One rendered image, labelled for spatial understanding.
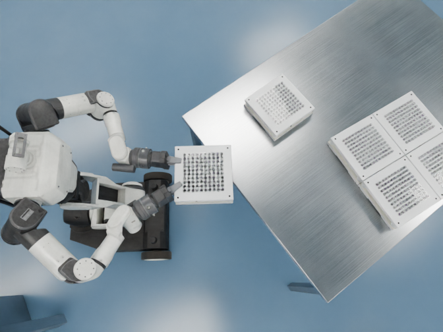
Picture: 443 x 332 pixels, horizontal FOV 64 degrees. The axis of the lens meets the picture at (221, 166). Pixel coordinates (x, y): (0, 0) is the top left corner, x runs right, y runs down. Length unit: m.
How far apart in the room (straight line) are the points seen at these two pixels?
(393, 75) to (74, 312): 2.40
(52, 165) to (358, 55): 1.60
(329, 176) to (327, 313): 1.13
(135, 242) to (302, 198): 1.19
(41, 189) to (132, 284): 1.31
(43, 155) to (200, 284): 1.45
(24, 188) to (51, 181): 0.09
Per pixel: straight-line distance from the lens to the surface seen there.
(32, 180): 1.45
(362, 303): 2.67
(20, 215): 1.41
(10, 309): 2.66
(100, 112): 1.67
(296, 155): 1.75
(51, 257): 1.41
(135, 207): 1.47
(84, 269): 1.39
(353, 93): 1.98
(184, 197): 1.47
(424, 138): 1.92
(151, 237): 2.31
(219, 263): 2.51
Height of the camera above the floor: 2.50
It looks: 72 degrees down
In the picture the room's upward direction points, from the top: 1 degrees counter-clockwise
